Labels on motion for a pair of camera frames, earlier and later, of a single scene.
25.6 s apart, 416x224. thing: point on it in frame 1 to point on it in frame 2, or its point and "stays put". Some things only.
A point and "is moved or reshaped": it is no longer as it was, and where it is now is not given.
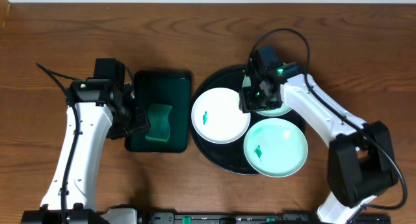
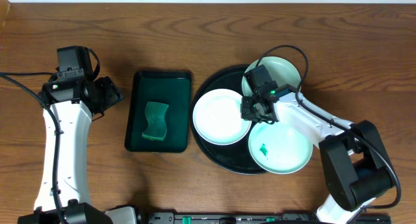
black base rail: [260, 217] stays put
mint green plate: [275, 147] is moved or reshaped
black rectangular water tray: [167, 87] stays put
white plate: [217, 117] stays put
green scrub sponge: [160, 128] is moved or reshaped
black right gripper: [246, 102] to [246, 113]
